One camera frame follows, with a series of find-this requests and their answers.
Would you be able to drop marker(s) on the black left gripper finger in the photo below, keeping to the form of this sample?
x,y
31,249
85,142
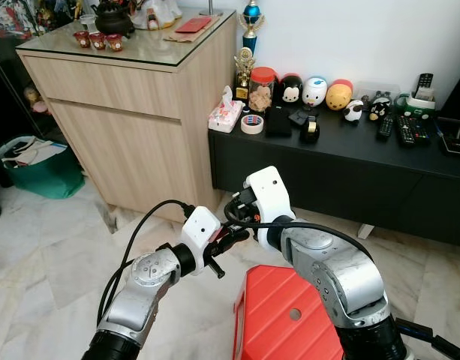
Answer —
x,y
236,241
241,232

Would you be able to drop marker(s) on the red plastic stool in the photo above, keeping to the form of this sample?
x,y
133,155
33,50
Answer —
x,y
282,330

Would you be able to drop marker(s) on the white tape roll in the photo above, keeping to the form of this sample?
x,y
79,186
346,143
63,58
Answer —
x,y
251,127

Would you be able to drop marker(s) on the black pouch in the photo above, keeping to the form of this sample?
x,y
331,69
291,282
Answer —
x,y
278,122

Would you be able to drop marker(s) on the pink tissue box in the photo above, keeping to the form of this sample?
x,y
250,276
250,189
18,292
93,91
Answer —
x,y
224,116

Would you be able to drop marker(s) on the black tape dispenser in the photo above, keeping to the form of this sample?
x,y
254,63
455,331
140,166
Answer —
x,y
310,131

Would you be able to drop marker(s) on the small black gadget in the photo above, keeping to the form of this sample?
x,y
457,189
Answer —
x,y
299,117

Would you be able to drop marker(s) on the light wood cabinet glass top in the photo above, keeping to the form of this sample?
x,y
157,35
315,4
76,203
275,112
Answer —
x,y
124,135

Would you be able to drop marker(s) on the clear snack jar red lid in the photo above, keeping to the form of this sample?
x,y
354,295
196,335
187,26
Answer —
x,y
262,91

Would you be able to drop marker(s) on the black mouse character jar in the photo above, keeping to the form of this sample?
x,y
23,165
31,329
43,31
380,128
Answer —
x,y
290,91

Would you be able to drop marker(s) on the white duck character jar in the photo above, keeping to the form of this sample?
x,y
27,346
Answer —
x,y
315,93

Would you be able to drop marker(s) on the small gold trophy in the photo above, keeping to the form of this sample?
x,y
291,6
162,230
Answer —
x,y
245,71

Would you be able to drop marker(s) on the small white black cow toy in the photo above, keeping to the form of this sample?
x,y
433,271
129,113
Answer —
x,y
353,112

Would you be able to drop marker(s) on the yellow bear character jar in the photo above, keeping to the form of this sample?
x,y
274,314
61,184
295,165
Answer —
x,y
339,97

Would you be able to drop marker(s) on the slim black remote control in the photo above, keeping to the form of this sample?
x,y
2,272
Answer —
x,y
385,127

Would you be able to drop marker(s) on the green shopping bag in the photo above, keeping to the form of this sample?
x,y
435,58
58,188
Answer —
x,y
49,180

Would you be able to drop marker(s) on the small black penguin toy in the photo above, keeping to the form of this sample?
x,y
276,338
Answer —
x,y
380,109

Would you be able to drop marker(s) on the wide black remote control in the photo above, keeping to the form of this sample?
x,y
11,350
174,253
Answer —
x,y
404,130

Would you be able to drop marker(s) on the brown paper sheet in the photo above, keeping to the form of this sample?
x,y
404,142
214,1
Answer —
x,y
181,36

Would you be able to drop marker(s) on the black remote coloured buttons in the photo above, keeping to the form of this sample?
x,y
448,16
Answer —
x,y
422,130

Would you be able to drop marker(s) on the red packet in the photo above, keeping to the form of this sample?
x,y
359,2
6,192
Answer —
x,y
193,24

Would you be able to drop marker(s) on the blue and gold trophy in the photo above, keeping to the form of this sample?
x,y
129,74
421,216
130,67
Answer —
x,y
252,15

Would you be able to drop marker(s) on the green desk holder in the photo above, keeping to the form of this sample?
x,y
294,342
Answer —
x,y
419,106

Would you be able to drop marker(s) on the small red cup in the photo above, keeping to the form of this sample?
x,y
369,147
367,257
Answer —
x,y
82,40
115,43
98,42

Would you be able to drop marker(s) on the black set-top box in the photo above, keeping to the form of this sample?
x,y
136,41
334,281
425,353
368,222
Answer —
x,y
456,139

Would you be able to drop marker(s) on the white porcelain figurine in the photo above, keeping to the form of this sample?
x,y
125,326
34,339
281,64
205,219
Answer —
x,y
158,13

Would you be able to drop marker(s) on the upright black remote control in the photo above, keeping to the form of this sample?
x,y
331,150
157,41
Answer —
x,y
425,82

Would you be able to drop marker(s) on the black incense pot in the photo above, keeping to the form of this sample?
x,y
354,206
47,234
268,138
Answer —
x,y
114,19

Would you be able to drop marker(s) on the dark display shelf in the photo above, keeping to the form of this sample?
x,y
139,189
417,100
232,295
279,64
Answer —
x,y
4,90

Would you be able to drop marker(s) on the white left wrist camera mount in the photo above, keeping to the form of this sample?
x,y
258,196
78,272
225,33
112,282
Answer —
x,y
199,229

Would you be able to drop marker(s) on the white wall socket panel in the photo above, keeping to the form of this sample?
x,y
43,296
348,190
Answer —
x,y
372,88

